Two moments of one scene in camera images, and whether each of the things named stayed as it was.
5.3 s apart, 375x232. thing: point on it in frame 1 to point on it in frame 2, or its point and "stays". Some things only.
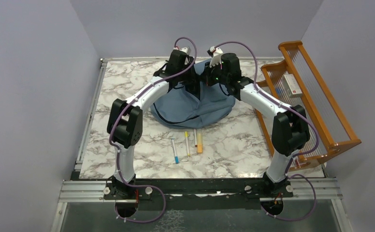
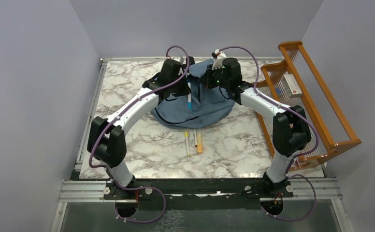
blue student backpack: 180,107 stays
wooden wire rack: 293,80 stays
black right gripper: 209,82 stays
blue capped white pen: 176,157 to 189,98
